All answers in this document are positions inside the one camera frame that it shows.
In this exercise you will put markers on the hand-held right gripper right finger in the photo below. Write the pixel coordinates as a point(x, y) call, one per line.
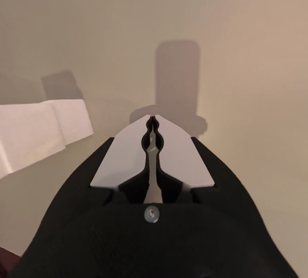
point(185, 160)

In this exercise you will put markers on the person in maroon shirt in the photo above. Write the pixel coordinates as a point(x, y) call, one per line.
point(7, 263)

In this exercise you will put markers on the white foam cube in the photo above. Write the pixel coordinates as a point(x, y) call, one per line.
point(28, 136)
point(72, 119)

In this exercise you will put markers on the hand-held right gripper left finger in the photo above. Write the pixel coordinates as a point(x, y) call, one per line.
point(120, 160)

